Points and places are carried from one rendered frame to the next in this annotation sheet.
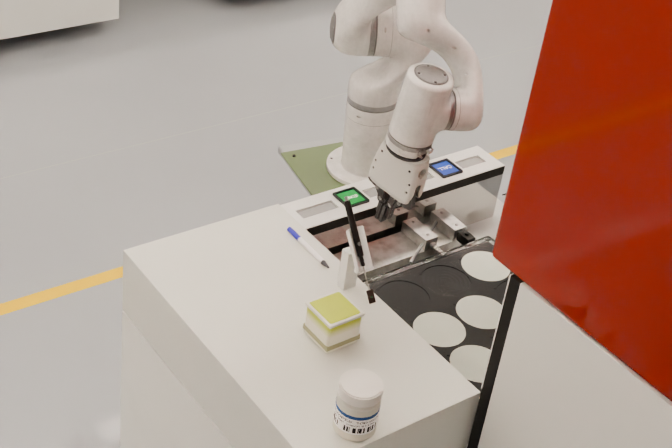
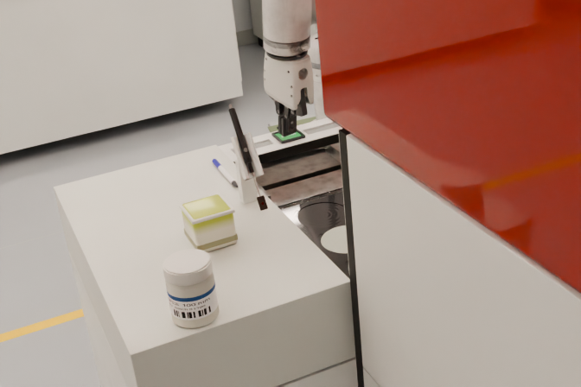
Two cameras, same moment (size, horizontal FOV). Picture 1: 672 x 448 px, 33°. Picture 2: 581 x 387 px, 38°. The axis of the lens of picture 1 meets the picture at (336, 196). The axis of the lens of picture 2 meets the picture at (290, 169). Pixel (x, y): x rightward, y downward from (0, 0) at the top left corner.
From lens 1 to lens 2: 0.91 m
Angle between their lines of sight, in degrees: 18
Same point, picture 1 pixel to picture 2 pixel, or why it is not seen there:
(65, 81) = (195, 143)
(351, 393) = (169, 269)
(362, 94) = (316, 53)
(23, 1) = (163, 86)
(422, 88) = not seen: outside the picture
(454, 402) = (317, 290)
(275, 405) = (124, 299)
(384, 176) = (272, 85)
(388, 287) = (309, 208)
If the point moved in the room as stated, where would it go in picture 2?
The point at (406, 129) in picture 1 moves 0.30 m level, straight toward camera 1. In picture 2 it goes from (271, 23) to (197, 85)
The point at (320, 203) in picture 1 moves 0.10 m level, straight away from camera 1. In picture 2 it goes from (257, 142) to (270, 123)
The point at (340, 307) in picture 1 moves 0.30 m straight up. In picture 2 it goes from (211, 206) to (185, 32)
